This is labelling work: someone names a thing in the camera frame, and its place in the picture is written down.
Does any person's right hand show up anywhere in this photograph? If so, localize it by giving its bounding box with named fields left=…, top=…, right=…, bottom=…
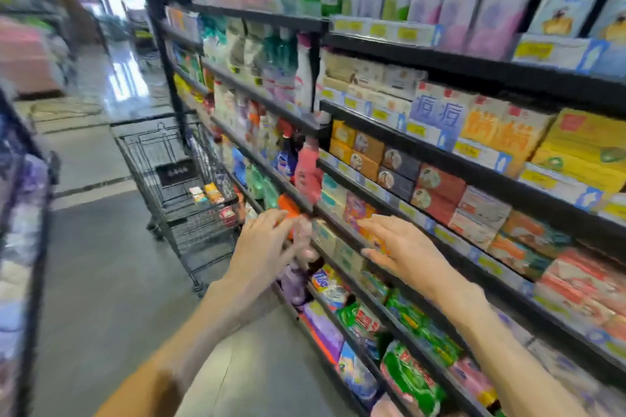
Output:
left=356, top=214, right=474, bottom=308

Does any person's left hand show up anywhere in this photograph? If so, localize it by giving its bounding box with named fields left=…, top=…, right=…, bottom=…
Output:
left=223, top=209, right=315, bottom=294

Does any person's right forearm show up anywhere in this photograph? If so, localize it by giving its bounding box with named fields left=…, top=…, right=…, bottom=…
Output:
left=430, top=281, right=590, bottom=417

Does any person's left forearm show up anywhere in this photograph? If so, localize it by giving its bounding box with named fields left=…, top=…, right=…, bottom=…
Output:
left=94, top=279, right=275, bottom=417

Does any pink orange soap packet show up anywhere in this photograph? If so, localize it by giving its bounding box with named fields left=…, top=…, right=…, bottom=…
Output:
left=344, top=193, right=389, bottom=253

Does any blue yellow detergent bag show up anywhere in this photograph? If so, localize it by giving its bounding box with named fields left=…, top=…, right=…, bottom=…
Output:
left=311, top=267, right=350, bottom=310

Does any pink detergent bottle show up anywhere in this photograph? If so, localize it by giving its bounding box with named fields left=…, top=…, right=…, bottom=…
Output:
left=294, top=137, right=324, bottom=208

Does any stack of light green boxes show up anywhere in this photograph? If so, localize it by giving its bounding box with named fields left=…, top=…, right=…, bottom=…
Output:
left=320, top=173, right=367, bottom=276

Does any stack of dark grey boxes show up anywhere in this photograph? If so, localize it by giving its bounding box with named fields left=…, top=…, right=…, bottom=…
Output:
left=377, top=147, right=422, bottom=201

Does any stack of red soap boxes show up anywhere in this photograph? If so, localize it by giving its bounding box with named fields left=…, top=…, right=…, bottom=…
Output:
left=410, top=164, right=467, bottom=226

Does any purple detergent bag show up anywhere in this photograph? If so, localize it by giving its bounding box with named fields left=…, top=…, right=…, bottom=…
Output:
left=299, top=302, right=345, bottom=365

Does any row of green detergent bags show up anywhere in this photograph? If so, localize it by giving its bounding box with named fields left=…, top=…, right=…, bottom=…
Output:
left=337, top=287, right=465, bottom=417

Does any stack of amber soap boxes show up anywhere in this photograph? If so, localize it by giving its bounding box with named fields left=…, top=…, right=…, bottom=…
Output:
left=329, top=120, right=386, bottom=182

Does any stack of white red boxes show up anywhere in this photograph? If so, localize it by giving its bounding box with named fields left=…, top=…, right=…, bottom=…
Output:
left=447, top=185, right=513, bottom=250

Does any row of cleaning bottles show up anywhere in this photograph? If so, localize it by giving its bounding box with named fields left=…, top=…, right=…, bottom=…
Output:
left=166, top=6, right=323, bottom=209

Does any stack of orange green boxes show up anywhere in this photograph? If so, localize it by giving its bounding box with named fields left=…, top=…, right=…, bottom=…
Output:
left=488, top=210, right=572, bottom=281

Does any stack of blue white boxes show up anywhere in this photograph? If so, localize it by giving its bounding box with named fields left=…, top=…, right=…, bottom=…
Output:
left=407, top=81, right=479, bottom=151

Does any stack of beige soap boxes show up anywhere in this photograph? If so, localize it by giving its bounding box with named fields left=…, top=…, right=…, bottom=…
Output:
left=317, top=49, right=428, bottom=115

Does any stack of orange soap boxes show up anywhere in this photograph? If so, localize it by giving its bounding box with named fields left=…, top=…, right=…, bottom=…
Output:
left=460, top=94, right=557, bottom=179

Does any stack of red white packets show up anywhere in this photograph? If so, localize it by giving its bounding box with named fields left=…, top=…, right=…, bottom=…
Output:
left=534, top=247, right=626, bottom=341

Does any black metal shelf rack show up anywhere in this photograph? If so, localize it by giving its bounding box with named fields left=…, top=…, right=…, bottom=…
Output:
left=138, top=0, right=626, bottom=417

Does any stack of yellow soap boxes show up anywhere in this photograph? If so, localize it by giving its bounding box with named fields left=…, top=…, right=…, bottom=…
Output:
left=530, top=108, right=626, bottom=195

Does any shelf of purple packets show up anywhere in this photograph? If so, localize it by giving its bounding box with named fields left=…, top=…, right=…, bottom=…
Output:
left=0, top=89, right=60, bottom=417

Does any red display stand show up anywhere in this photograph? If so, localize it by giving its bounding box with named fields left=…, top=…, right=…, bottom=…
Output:
left=0, top=15, right=76, bottom=96

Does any black wire shopping cart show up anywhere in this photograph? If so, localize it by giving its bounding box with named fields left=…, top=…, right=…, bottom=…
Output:
left=111, top=113, right=245, bottom=297

